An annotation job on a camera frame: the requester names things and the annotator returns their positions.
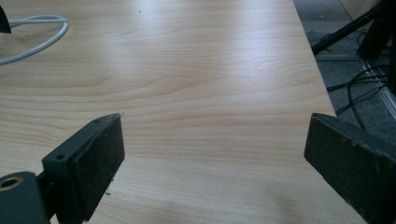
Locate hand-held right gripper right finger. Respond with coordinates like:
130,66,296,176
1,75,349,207
304,112,396,224

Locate black floor cables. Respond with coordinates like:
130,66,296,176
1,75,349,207
325,63,390,132

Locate aluminium floor rail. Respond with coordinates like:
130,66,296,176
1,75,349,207
359,57,396,120

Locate black metal stand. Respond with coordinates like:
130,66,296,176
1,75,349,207
311,0,396,88

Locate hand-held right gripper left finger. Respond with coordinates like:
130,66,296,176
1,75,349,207
41,112,126,224

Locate white wire display rack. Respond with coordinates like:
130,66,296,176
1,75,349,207
0,14,69,65

